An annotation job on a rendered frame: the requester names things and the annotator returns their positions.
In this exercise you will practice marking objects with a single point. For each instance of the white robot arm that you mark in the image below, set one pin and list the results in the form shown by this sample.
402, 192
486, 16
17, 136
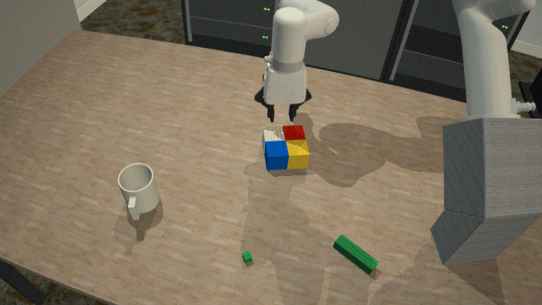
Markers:
484, 49

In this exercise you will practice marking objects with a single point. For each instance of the small green cube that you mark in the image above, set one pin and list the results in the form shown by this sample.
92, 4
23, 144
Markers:
247, 257

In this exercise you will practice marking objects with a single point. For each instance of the beige mug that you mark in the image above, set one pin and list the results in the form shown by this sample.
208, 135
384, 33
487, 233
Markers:
132, 178

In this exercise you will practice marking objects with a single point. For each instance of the red cube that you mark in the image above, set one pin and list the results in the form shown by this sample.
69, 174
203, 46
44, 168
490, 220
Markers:
294, 132

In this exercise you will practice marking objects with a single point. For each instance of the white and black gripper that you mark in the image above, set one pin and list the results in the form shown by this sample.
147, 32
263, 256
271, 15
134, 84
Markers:
283, 88

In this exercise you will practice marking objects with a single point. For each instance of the yellow cube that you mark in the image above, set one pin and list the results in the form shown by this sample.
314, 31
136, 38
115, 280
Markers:
298, 154

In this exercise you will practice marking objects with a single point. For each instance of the green rectangular bar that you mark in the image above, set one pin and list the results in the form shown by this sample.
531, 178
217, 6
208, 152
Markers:
354, 253

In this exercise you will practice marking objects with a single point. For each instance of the blue cube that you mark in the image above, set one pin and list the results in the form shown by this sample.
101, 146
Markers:
276, 155

